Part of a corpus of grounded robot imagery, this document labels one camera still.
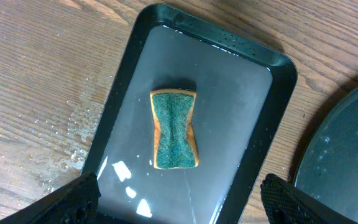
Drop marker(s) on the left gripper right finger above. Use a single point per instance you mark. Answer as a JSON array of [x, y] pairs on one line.
[[285, 204]]

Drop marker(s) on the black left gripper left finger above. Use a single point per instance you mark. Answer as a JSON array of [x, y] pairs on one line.
[[75, 202]]

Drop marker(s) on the green orange sponge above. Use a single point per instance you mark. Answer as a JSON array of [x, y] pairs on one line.
[[174, 137]]

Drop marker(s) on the black round tray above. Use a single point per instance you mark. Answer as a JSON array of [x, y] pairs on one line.
[[328, 171]]

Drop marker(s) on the black rectangular tray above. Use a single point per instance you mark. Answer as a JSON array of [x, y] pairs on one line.
[[242, 90]]

